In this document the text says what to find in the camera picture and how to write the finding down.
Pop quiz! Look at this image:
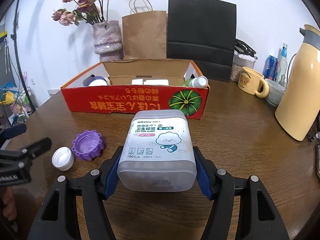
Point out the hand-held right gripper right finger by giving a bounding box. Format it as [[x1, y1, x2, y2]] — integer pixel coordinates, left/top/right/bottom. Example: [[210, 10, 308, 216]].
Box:
[[192, 146, 290, 240]]

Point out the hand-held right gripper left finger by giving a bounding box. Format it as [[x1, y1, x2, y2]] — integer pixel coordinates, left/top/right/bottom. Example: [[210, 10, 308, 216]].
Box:
[[27, 146, 123, 240]]

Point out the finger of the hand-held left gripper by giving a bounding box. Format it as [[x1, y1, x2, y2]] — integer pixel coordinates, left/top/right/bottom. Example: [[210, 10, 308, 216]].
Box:
[[0, 137, 52, 169], [0, 124, 27, 145]]

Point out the white ridged bottle cap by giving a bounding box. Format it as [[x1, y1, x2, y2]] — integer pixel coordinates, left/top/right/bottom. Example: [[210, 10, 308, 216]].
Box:
[[52, 147, 75, 172]]

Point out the purple ridged bottle cap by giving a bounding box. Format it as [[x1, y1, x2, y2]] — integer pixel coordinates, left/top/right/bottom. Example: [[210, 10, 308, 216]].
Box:
[[72, 129, 105, 160]]

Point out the translucent cotton swab box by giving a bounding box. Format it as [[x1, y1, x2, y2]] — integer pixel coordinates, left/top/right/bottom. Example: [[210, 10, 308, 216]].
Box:
[[117, 110, 197, 192]]

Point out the cardboard box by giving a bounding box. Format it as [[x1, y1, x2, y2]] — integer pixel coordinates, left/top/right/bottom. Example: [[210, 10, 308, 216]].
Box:
[[61, 59, 210, 120]]

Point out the white jar with purple lid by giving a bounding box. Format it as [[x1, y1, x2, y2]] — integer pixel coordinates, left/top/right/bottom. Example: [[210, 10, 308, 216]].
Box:
[[82, 75, 110, 87]]

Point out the green bottle with white cap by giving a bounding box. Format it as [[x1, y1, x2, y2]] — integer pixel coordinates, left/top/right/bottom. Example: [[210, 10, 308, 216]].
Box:
[[181, 76, 208, 88]]

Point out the small white plastic block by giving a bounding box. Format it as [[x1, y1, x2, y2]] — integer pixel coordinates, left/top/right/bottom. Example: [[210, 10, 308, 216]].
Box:
[[144, 79, 170, 86]]

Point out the person's left forearm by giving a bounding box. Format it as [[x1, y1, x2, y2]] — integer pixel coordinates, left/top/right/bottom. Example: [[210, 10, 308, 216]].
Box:
[[0, 187, 17, 222]]

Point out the black tripod stand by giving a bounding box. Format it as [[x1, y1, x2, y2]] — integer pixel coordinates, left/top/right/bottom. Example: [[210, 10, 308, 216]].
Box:
[[10, 0, 38, 113]]

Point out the yellow bear mug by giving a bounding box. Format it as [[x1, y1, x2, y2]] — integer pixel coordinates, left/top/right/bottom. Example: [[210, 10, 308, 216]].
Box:
[[237, 67, 270, 98]]

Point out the grey ceramic bowl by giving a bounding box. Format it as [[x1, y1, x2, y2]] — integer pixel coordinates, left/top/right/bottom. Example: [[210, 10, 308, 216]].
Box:
[[264, 78, 287, 107]]

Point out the black flat device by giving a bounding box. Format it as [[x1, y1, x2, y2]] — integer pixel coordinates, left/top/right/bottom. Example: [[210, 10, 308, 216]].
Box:
[[312, 144, 320, 178]]

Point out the clear jar of nuts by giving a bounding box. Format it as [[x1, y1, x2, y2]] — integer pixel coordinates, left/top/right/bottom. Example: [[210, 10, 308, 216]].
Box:
[[230, 39, 258, 82]]

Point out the mottled pink ceramic vase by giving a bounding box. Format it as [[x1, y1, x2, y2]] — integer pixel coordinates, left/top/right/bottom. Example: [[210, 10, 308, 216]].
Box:
[[92, 20, 123, 62]]

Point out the cream thermos jug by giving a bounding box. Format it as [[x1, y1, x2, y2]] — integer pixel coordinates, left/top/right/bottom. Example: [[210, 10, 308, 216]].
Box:
[[275, 24, 320, 142]]

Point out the blue drink can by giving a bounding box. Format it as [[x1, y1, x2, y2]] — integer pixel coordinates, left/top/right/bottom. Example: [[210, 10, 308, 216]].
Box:
[[262, 54, 279, 80]]

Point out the brown paper bag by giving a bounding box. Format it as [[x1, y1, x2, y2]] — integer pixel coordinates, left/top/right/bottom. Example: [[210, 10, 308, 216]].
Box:
[[122, 0, 167, 60]]

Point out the black paper bag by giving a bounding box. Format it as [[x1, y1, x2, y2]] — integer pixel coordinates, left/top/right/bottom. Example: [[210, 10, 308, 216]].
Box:
[[166, 0, 237, 82]]

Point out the dried rose bouquet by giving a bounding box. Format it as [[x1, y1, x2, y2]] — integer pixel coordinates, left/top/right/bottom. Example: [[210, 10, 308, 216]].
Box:
[[52, 0, 112, 27]]

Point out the cluttered wire shelf rack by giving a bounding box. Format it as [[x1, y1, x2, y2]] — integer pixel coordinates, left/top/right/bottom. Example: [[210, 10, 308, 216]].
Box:
[[0, 82, 38, 125]]

